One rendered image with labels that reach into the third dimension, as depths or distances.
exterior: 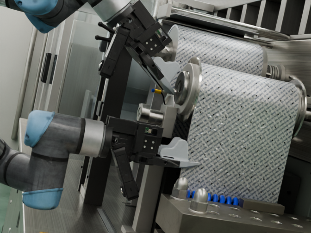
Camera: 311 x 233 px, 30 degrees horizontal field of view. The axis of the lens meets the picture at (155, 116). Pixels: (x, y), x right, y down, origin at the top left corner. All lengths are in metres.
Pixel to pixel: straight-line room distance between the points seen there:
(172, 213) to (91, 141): 0.21
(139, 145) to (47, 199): 0.21
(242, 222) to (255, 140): 0.25
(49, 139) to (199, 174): 0.33
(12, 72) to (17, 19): 0.60
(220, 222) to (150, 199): 0.29
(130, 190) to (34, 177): 0.20
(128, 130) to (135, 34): 0.21
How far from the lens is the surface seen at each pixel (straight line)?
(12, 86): 6.74
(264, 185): 1.31
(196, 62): 1.26
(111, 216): 1.48
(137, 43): 1.25
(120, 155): 1.18
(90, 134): 1.16
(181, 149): 1.21
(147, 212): 1.33
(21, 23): 6.74
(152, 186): 1.32
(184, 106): 1.25
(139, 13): 1.26
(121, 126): 1.18
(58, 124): 1.15
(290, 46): 1.62
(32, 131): 1.15
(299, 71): 1.55
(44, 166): 1.16
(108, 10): 1.23
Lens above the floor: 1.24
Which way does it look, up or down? 3 degrees down
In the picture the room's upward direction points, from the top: 12 degrees clockwise
